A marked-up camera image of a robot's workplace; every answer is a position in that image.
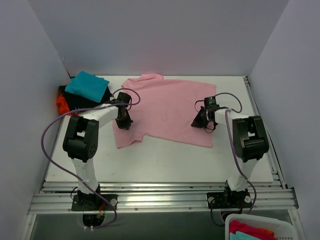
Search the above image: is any pink t-shirt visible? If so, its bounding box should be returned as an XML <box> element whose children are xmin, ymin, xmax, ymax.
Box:
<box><xmin>113</xmin><ymin>74</ymin><xmax>216</xmax><ymax>149</ymax></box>

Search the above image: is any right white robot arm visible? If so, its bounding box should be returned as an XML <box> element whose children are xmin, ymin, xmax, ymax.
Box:
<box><xmin>191</xmin><ymin>92</ymin><xmax>270</xmax><ymax>207</ymax></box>

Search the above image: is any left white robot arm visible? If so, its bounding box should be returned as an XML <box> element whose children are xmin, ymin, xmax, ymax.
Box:
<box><xmin>62</xmin><ymin>92</ymin><xmax>133</xmax><ymax>210</ymax></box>

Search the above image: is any teal folded t-shirt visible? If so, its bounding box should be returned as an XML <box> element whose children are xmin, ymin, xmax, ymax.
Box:
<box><xmin>65</xmin><ymin>71</ymin><xmax>110</xmax><ymax>103</ymax></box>

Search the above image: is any black folded t-shirt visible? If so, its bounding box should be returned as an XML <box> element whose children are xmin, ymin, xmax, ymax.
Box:
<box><xmin>58</xmin><ymin>85</ymin><xmax>112</xmax><ymax>109</ymax></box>

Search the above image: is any orange folded t-shirt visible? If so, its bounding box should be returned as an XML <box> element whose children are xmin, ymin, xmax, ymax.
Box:
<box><xmin>55</xmin><ymin>93</ymin><xmax>80</xmax><ymax>115</ymax></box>

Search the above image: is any red shirt in basket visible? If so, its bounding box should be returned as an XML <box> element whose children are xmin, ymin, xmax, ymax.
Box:
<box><xmin>229</xmin><ymin>220</ymin><xmax>265</xmax><ymax>240</ymax></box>

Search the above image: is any teal shirt in basket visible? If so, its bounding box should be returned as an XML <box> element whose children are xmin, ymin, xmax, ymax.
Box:
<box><xmin>229</xmin><ymin>231</ymin><xmax>259</xmax><ymax>240</ymax></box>

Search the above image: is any orange shirt in basket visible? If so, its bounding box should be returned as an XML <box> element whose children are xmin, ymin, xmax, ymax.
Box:
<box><xmin>259</xmin><ymin>228</ymin><xmax>275</xmax><ymax>237</ymax></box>

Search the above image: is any white laundry basket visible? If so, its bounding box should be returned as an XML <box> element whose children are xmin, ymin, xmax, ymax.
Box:
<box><xmin>224</xmin><ymin>213</ymin><xmax>299</xmax><ymax>240</ymax></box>

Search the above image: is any black thin cable right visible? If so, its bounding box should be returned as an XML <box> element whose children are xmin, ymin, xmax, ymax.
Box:
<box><xmin>194</xmin><ymin>99</ymin><xmax>217</xmax><ymax>134</ymax></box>

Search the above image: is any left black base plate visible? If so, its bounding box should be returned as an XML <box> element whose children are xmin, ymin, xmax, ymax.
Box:
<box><xmin>71</xmin><ymin>194</ymin><xmax>118</xmax><ymax>212</ymax></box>

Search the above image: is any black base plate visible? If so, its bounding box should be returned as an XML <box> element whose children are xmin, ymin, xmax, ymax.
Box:
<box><xmin>71</xmin><ymin>194</ymin><xmax>118</xmax><ymax>212</ymax></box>
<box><xmin>206</xmin><ymin>190</ymin><xmax>252</xmax><ymax>209</ymax></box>

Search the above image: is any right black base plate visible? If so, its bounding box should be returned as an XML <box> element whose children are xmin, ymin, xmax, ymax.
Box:
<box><xmin>206</xmin><ymin>190</ymin><xmax>252</xmax><ymax>209</ymax></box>

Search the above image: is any aluminium rail frame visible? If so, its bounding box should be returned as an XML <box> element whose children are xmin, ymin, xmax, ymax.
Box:
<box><xmin>27</xmin><ymin>76</ymin><xmax>300</xmax><ymax>215</ymax></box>

